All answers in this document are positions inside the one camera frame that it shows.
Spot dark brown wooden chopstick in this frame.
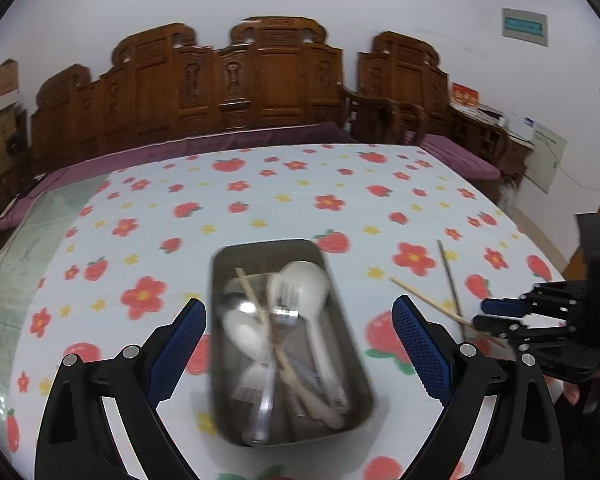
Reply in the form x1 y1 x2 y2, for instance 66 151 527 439
437 240 469 341

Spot light bamboo chopstick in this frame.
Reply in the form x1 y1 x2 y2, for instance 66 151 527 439
389 276 505 348

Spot stainless steel spoon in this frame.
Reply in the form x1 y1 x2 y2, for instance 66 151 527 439
220 291 322 396

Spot stainless steel fork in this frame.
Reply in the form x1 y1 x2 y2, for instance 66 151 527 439
242 274 299 446

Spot large white ceramic spoon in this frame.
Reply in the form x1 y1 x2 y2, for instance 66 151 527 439
280 260 350 414

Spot rectangular stainless steel tray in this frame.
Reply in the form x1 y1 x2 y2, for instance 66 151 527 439
208 240 374 446

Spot strawberry flower print tablecloth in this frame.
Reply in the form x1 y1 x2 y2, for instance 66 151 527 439
5 144 559 479

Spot purple armchair cushion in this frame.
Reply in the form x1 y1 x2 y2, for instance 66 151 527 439
420 134 501 181

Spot wooden side table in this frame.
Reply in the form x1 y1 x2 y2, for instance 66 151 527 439
449 105 533 186

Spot red paper box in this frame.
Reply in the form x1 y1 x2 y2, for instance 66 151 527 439
451 82 479 107

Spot carved wooden armchair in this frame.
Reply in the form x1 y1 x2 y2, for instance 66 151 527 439
358 32 503 203

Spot purple sofa cushion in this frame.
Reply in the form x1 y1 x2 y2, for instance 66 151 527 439
0 122 354 231

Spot stacked cardboard boxes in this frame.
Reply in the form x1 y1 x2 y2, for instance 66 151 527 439
0 58 29 174

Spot carved wooden sofa bench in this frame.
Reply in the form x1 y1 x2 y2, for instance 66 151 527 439
29 15 401 172

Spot white wall distribution box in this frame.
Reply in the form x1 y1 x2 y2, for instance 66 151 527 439
524 122 568 194

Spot grey wall electrical panel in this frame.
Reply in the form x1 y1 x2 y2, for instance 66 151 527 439
502 8 548 47

